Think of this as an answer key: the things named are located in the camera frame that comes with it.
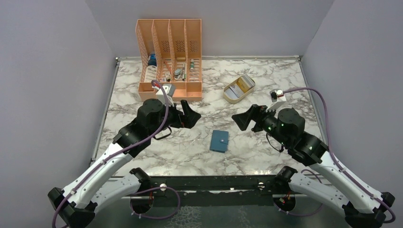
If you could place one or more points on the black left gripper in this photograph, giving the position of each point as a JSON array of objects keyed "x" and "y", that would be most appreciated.
[{"x": 189, "y": 118}]

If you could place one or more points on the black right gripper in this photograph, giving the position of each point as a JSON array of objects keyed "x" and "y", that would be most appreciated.
[{"x": 244, "y": 118}]

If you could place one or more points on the blue leather card holder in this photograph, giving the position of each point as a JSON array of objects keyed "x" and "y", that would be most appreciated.
[{"x": 219, "y": 141}]

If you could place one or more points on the stack of credit cards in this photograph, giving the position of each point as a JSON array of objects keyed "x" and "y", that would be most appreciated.
[{"x": 240, "y": 87}]

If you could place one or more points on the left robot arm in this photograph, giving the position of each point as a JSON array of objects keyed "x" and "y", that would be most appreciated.
[{"x": 79, "y": 202}]

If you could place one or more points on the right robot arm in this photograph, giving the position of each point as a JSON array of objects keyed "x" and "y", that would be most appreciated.
[{"x": 361, "y": 205}]

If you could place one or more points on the beige oval tray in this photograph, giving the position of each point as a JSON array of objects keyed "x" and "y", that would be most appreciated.
[{"x": 238, "y": 89}]

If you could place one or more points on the white green glue stick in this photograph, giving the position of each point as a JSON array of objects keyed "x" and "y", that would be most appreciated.
[{"x": 192, "y": 62}]

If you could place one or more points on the blue white bottle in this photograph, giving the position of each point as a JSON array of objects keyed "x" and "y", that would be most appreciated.
[{"x": 152, "y": 63}]

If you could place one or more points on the orange plastic desk organizer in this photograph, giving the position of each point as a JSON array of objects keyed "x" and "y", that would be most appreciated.
[{"x": 174, "y": 42}]

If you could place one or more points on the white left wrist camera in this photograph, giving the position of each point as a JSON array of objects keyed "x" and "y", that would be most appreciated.
[{"x": 165, "y": 93}]

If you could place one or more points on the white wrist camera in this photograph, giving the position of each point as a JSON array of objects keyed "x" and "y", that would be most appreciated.
[
  {"x": 277, "y": 98},
  {"x": 165, "y": 93}
]

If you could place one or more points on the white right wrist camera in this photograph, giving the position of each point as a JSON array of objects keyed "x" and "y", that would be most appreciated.
[{"x": 277, "y": 98}]

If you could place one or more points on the black metal base rail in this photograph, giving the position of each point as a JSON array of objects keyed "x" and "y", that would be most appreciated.
[{"x": 211, "y": 185}]

